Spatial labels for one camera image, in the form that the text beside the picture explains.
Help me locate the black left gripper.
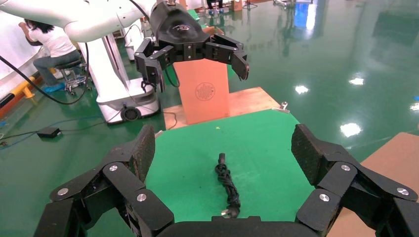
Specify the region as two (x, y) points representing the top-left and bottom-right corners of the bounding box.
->
(134, 1), (250, 93)

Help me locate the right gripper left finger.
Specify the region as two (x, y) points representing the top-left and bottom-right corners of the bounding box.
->
(33, 124), (175, 237)

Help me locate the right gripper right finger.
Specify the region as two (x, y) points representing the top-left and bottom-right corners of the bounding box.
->
(291, 123), (419, 237)

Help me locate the black data cable with plug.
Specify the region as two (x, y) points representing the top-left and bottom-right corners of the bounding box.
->
(214, 153), (241, 219)

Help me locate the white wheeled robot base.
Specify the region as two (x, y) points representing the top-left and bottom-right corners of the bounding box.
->
(78, 33), (161, 125)

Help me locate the upright brown cardboard box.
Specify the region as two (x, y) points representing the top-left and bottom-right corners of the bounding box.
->
(172, 59), (231, 125)

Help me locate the open brown cardboard box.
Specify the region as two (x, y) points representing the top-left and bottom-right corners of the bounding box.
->
(327, 132), (419, 237)

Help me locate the wooden board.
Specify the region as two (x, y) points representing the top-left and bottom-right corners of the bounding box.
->
(163, 86), (281, 131)

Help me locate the green table cloth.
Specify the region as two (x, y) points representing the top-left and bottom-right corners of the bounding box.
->
(88, 109), (317, 237)

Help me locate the black power adapter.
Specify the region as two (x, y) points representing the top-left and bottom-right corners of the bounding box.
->
(37, 127), (62, 139)

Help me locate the silver binder clip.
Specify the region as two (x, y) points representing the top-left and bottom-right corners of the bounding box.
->
(271, 101), (291, 114)

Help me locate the rolling stool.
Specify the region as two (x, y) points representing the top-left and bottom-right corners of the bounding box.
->
(55, 58), (93, 96)

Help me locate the seated person in white shirt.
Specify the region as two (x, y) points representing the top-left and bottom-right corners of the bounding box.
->
(18, 19), (82, 94)

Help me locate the yellow floor barrier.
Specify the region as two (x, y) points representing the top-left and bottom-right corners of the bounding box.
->
(12, 76), (44, 106)

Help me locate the black left wrist camera cable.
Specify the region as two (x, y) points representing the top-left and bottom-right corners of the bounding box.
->
(128, 0), (152, 24)

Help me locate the hanging black arm cable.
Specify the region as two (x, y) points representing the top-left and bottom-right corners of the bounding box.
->
(0, 41), (90, 106)

